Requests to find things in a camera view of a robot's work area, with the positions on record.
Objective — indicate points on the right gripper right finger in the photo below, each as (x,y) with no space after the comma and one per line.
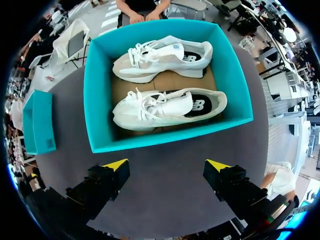
(231,182)

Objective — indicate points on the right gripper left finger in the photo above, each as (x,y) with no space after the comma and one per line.
(105,181)

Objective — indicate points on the teal shoebox lid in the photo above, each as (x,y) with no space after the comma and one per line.
(37,122)

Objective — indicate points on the white shoe with plain tongue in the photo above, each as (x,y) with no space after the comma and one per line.
(167,110)

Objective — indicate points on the large teal shoebox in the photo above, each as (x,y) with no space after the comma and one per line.
(165,82)

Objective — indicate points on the white shoe with blue label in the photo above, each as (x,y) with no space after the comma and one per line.
(160,60)

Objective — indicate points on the person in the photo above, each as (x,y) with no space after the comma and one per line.
(277,180)
(140,10)

